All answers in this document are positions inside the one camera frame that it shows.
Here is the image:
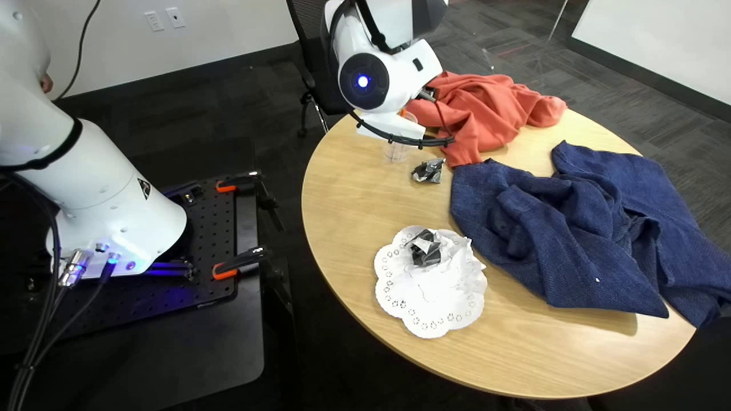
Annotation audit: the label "black chair with metal legs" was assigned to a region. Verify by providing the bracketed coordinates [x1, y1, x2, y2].
[283, 0, 352, 140]

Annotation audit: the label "blue cloth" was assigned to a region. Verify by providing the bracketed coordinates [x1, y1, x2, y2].
[449, 140, 731, 328]

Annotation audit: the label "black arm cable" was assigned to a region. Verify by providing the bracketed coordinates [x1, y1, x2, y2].
[349, 109, 455, 148]

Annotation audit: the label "orange black clamp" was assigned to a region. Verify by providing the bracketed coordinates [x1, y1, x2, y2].
[212, 170, 265, 196]
[211, 246, 270, 284]

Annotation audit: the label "white paper doily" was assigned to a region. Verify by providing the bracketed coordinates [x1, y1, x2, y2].
[371, 221, 490, 341]

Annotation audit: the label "black wall cable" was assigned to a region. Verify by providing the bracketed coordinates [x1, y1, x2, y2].
[55, 0, 106, 100]

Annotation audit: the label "black base cables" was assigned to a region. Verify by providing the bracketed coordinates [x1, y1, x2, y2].
[2, 257, 116, 411]

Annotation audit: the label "clear plastic cup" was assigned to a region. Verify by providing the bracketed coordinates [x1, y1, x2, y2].
[381, 136, 419, 170]

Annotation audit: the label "black robot stand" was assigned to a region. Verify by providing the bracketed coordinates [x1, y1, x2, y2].
[0, 170, 270, 411]

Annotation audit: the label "small black binder clip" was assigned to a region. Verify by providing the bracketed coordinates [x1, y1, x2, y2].
[410, 156, 449, 188]

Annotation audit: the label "large black binder clip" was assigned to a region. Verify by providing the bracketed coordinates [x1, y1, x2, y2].
[407, 225, 447, 269]

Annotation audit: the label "orange cloth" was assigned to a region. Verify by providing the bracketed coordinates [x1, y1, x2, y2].
[397, 69, 570, 170]

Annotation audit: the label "white wall outlet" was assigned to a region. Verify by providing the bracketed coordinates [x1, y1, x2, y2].
[145, 6, 167, 34]
[164, 4, 187, 31]

